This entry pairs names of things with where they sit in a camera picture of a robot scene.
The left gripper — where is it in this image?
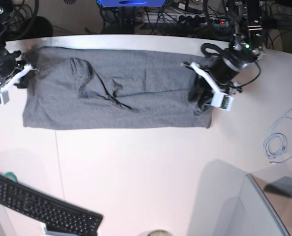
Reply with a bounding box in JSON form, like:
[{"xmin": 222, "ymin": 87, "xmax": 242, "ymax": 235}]
[{"xmin": 188, "ymin": 55, "xmax": 248, "ymax": 111}]

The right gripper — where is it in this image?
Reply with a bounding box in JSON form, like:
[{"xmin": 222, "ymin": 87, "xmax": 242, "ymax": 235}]
[{"xmin": 0, "ymin": 50, "xmax": 34, "ymax": 89}]

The grey t-shirt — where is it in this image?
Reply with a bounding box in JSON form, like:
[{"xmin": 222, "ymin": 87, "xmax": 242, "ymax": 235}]
[{"xmin": 23, "ymin": 47, "xmax": 213, "ymax": 130}]

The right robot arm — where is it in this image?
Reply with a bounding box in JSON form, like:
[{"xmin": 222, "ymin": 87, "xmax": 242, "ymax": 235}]
[{"xmin": 0, "ymin": 0, "xmax": 39, "ymax": 93}]

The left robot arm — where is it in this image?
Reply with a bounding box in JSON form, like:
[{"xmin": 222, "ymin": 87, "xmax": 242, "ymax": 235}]
[{"xmin": 187, "ymin": 0, "xmax": 263, "ymax": 111}]

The green tape roll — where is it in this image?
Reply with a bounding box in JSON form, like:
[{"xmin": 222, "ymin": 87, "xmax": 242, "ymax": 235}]
[{"xmin": 3, "ymin": 172, "xmax": 18, "ymax": 183}]

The black power strip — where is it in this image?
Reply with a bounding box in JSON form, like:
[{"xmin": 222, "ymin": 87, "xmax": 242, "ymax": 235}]
[{"xmin": 139, "ymin": 12, "xmax": 230, "ymax": 28}]

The blue box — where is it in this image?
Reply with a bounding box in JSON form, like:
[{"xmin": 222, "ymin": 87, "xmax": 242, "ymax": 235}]
[{"xmin": 97, "ymin": 0, "xmax": 165, "ymax": 7}]

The black computer keyboard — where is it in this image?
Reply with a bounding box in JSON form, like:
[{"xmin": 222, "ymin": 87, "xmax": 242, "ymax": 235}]
[{"xmin": 0, "ymin": 175, "xmax": 103, "ymax": 236}]

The round tan object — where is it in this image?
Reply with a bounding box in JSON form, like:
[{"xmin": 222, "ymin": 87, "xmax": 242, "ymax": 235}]
[{"xmin": 147, "ymin": 229, "xmax": 172, "ymax": 236}]

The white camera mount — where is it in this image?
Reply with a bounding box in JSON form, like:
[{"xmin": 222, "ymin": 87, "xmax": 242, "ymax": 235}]
[
  {"xmin": 0, "ymin": 63, "xmax": 38, "ymax": 105},
  {"xmin": 181, "ymin": 62, "xmax": 242, "ymax": 111}
]

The coiled light blue cable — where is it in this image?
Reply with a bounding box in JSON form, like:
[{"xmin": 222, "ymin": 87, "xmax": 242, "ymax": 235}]
[{"xmin": 263, "ymin": 105, "xmax": 292, "ymax": 165}]

